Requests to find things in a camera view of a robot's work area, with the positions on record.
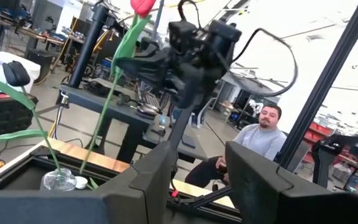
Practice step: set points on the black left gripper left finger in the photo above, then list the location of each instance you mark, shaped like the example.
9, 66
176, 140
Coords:
73, 208

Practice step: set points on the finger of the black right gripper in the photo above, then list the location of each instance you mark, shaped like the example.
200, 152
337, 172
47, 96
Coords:
155, 48
148, 70

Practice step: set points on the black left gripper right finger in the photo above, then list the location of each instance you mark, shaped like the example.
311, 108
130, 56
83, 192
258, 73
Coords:
291, 208

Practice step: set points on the clear glass vase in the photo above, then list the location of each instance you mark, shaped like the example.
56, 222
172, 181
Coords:
57, 182

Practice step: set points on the red artificial tulip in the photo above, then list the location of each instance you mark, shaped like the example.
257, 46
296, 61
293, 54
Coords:
141, 6

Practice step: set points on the dark gray oval case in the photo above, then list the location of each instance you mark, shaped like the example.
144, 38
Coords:
146, 112

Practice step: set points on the clear plastic bottle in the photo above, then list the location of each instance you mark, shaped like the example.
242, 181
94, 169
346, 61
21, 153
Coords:
162, 121

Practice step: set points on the black round pole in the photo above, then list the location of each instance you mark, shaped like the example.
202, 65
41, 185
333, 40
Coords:
87, 49

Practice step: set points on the person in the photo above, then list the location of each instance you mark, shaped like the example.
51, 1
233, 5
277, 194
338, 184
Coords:
259, 140

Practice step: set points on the low gray side table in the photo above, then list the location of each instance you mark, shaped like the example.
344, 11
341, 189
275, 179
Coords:
197, 152

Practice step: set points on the black plastic crate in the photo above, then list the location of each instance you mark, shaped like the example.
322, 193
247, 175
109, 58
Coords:
5, 115

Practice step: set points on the black aluminium table frame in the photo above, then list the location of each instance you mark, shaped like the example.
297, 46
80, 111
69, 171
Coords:
328, 77

